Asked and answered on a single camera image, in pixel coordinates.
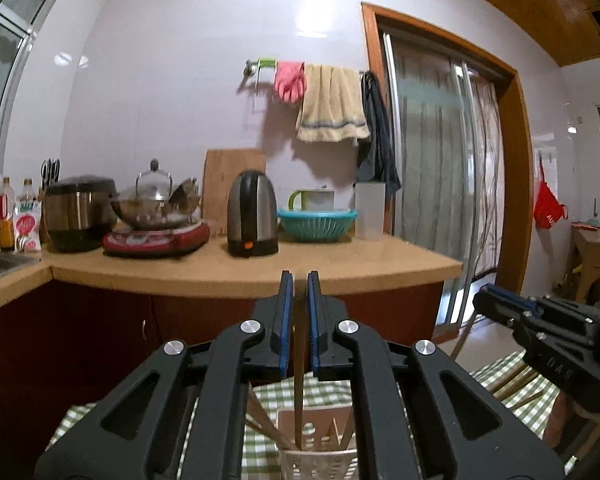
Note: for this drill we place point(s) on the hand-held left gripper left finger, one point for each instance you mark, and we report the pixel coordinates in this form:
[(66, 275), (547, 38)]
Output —
[(282, 330)]

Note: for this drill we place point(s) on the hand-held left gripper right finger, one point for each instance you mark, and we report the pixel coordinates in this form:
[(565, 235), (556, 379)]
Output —
[(314, 335)]

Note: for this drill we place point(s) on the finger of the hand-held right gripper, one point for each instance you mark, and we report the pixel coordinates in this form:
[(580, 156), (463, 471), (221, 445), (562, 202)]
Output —
[(497, 312), (510, 297)]

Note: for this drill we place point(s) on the beige perforated utensil basket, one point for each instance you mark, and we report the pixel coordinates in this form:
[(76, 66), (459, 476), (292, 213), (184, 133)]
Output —
[(320, 462)]

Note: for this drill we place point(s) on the green checkered tablecloth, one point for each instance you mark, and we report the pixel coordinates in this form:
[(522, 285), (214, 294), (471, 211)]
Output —
[(325, 392)]

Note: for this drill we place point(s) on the beige kitchen countertop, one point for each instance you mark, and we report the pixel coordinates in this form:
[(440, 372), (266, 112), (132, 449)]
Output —
[(330, 265)]

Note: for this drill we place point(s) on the wooden side table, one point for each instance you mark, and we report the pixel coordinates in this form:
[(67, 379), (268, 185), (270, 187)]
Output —
[(587, 245)]

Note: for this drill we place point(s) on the red hanging bag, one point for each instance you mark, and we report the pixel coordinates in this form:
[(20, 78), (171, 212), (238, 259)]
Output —
[(547, 210)]

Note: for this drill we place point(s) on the teal plastic colander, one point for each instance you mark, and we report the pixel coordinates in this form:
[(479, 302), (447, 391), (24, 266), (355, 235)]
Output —
[(317, 225)]

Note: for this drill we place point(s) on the black steel electric kettle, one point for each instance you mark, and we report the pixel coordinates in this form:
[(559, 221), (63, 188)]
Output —
[(252, 210)]

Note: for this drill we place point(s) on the white translucent container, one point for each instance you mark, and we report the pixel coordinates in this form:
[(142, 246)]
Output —
[(370, 210)]

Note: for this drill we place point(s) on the red induction cooker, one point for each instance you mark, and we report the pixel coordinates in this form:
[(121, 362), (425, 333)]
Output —
[(155, 242)]

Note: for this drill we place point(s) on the wooden cutting board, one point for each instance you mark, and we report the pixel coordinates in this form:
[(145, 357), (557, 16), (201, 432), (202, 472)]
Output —
[(220, 185)]

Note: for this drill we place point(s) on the sliding glass door with curtain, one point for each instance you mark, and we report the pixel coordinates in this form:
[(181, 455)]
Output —
[(430, 160)]

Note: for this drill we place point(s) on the steel wok with lid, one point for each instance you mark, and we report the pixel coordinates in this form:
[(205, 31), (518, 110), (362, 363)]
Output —
[(150, 205)]

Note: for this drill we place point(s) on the dark hanging cloth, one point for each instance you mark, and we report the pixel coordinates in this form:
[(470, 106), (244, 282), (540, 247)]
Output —
[(377, 150)]

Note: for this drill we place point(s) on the beige striped towel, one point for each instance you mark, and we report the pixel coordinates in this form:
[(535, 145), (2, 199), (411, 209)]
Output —
[(332, 105)]

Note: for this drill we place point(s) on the dark rice cooker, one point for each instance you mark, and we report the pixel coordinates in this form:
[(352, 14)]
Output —
[(77, 215)]

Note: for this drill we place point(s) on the pink rubber glove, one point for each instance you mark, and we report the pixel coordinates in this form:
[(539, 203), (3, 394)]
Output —
[(290, 82)]

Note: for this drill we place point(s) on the pink white packet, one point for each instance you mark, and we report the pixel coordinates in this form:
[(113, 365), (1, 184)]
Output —
[(27, 230)]

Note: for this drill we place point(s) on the knife block with knives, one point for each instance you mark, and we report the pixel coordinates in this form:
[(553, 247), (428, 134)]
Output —
[(50, 172)]

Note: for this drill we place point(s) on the green label bottle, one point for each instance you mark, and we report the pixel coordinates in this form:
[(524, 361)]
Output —
[(27, 195)]

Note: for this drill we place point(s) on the stainless steel sink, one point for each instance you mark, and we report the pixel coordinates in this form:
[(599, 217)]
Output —
[(0, 265)]

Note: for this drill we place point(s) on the orange cooking oil bottle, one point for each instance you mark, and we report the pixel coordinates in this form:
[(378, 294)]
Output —
[(6, 230)]

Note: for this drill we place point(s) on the wooden door frame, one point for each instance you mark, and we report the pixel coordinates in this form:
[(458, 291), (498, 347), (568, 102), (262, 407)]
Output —
[(517, 185)]

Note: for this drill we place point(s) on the white wall hook rack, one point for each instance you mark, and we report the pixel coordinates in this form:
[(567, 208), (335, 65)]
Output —
[(545, 142)]

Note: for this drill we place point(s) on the wall towel rail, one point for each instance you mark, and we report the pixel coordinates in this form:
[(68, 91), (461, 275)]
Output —
[(260, 64)]

